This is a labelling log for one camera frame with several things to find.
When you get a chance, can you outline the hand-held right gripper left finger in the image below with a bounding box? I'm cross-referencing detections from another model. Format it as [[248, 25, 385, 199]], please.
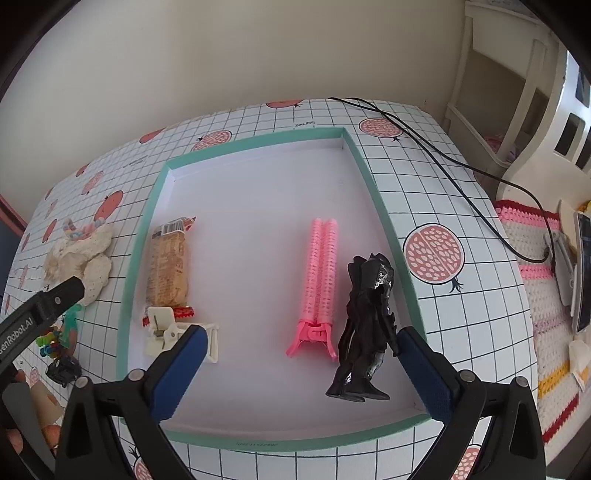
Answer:
[[55, 324, 208, 480]]

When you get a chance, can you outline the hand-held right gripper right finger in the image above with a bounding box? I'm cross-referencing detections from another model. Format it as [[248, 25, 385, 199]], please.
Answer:
[[394, 326, 546, 480]]

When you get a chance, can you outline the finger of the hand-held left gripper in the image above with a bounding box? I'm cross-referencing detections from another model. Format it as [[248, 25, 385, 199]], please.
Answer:
[[37, 275, 88, 320]]

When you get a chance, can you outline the colourful building block toy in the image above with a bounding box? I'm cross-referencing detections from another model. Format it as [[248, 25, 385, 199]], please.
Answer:
[[37, 325, 63, 358]]

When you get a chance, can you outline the green translucent hair clip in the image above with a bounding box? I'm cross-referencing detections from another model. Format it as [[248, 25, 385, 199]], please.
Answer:
[[59, 302, 86, 354]]

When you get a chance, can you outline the white hair claw clip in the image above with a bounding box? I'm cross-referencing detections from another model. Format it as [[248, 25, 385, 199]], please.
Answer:
[[144, 306, 220, 364]]

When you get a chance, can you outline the cream lace scrunchie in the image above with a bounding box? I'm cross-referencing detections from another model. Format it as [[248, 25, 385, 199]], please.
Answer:
[[42, 223, 114, 306]]

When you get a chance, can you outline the black plastic toy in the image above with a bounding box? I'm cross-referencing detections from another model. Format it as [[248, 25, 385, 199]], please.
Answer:
[[45, 355, 83, 386]]

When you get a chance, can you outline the pastel rainbow pipe cleaner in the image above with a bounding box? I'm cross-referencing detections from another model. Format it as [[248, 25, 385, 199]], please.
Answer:
[[62, 218, 105, 241]]

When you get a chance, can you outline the black action figure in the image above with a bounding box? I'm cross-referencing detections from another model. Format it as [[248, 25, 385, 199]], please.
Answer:
[[325, 253, 400, 402]]

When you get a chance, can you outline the brown snack packet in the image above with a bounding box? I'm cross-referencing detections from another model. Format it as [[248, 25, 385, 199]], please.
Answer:
[[141, 216, 197, 321]]

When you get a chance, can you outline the pink hair roller clip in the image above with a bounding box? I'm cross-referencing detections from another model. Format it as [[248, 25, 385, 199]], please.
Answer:
[[285, 217, 340, 360]]

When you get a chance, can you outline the white tray teal rim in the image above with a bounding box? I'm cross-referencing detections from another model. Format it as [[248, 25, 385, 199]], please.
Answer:
[[115, 127, 430, 452]]

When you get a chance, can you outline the person's left hand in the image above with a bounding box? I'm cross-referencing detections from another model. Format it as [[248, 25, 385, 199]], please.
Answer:
[[4, 424, 62, 457]]

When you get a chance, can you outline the beige finger band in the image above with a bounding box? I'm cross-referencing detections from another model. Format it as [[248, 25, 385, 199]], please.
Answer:
[[28, 382, 64, 428]]

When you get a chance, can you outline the blue pink-edged panel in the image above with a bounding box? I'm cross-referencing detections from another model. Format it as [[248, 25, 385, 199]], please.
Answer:
[[0, 194, 28, 259]]

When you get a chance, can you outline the pink striped crochet blanket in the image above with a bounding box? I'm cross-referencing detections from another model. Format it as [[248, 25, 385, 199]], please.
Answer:
[[492, 198, 591, 446]]

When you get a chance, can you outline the grey phone stand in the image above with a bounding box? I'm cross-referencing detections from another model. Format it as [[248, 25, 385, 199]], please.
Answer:
[[544, 231, 578, 305]]

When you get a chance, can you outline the black phone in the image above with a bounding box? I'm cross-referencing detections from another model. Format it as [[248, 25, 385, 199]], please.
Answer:
[[571, 210, 591, 334]]

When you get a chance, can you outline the white wooden chair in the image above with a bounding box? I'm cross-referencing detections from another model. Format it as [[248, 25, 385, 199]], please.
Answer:
[[443, 0, 568, 185]]

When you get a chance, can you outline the black cable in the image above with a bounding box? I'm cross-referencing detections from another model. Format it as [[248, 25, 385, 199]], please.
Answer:
[[329, 97, 559, 265]]

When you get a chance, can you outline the white multi-photo frame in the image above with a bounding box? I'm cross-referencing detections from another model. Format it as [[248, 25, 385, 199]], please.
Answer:
[[501, 46, 591, 204]]

